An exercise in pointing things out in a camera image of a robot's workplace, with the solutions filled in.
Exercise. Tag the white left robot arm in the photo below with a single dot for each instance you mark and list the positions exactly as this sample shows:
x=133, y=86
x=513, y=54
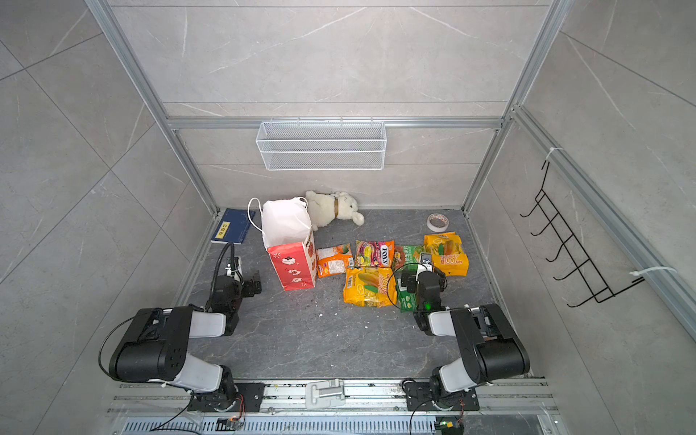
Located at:
x=155, y=347

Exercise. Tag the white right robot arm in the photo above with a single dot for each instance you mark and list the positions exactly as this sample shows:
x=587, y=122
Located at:
x=489, y=347

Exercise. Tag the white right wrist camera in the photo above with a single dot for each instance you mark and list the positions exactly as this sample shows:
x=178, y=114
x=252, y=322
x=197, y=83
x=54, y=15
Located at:
x=425, y=262

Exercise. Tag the large yellow snack bag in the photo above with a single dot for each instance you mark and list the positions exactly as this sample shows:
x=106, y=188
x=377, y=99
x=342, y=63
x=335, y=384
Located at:
x=447, y=253

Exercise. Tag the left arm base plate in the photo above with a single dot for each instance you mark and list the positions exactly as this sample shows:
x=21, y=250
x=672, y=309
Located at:
x=247, y=396

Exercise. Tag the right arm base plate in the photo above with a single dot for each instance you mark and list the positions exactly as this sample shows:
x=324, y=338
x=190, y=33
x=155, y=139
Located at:
x=422, y=396

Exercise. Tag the white tape roll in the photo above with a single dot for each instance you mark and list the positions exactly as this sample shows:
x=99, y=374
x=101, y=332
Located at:
x=437, y=223

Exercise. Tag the grey rail bracket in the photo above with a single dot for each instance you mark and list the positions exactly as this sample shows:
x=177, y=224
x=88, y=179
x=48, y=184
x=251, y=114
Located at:
x=325, y=394

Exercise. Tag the white plush bear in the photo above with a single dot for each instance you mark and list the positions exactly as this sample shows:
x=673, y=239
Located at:
x=323, y=209

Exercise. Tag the colourful orange candy bag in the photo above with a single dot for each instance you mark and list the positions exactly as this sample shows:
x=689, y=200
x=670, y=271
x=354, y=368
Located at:
x=379, y=254

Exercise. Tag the orange yellow snack bag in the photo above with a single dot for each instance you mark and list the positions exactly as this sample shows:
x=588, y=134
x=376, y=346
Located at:
x=370, y=287

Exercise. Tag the strawberry print paper bag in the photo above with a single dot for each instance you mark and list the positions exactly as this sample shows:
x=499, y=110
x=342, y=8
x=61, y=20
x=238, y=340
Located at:
x=288, y=237

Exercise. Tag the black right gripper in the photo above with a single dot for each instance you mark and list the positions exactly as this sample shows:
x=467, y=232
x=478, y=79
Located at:
x=410, y=277

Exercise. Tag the black wire hook rack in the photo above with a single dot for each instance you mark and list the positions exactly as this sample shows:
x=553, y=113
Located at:
x=570, y=246

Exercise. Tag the green corn chip bag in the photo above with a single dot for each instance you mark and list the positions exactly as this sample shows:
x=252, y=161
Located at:
x=407, y=255

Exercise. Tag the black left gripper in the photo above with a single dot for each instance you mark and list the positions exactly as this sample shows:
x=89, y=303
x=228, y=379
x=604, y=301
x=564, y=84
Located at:
x=248, y=289

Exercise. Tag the white wire mesh basket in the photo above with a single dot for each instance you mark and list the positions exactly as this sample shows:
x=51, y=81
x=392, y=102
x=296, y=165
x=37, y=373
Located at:
x=322, y=145

